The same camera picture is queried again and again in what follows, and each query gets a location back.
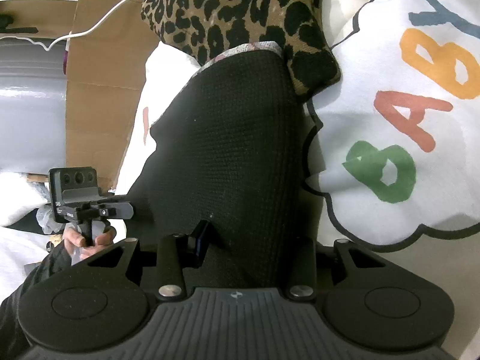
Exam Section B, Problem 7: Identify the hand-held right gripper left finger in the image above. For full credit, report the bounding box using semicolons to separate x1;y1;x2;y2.
87;219;211;303

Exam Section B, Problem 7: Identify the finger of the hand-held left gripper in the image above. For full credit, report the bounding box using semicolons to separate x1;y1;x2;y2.
97;200;135;221

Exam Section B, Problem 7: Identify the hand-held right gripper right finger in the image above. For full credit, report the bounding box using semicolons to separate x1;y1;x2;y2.
288;238;380;302

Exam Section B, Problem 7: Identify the black knit pants patterned trim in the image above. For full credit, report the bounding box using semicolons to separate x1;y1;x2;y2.
112;40;326;296

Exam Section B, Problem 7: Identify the person's left forearm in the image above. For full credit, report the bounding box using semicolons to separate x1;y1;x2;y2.
0;243;76;346

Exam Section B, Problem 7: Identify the person's left hand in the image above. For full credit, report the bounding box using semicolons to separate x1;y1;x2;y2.
62;224;116;260

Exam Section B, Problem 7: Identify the brown cardboard box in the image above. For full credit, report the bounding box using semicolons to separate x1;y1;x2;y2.
0;0;163;193

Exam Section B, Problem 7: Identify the white printed bed sheet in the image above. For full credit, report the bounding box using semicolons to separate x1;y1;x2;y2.
0;0;480;290

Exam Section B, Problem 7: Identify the leopard print cloth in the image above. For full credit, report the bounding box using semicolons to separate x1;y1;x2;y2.
140;0;343;103

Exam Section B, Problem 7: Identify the white cable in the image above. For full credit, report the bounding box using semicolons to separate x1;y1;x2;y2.
31;0;153;52

